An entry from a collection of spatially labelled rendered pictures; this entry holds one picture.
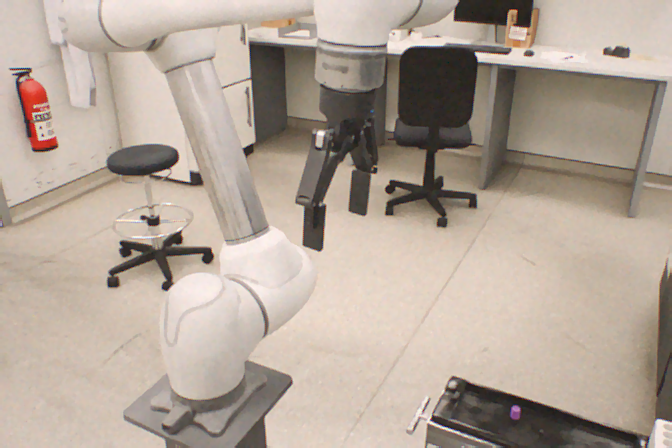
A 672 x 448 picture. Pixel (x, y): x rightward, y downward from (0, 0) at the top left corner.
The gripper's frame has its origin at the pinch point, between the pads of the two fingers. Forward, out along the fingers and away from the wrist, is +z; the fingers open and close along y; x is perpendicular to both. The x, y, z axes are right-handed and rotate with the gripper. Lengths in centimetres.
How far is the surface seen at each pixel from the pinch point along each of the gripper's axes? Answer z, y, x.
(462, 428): 35.9, -8.2, 23.3
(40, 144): 89, -137, -272
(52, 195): 130, -147, -284
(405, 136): 64, -232, -78
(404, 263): 117, -185, -52
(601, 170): 100, -366, 25
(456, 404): 35.6, -12.8, 20.6
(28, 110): 68, -135, -276
